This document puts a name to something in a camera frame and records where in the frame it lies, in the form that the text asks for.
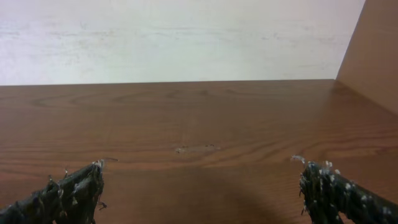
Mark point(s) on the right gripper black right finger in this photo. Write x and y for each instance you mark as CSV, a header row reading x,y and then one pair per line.
x,y
328,195

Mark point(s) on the wooden side panel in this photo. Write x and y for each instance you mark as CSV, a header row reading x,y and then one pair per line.
x,y
369,66

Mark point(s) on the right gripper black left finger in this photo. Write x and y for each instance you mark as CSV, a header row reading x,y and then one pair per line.
x,y
72,199

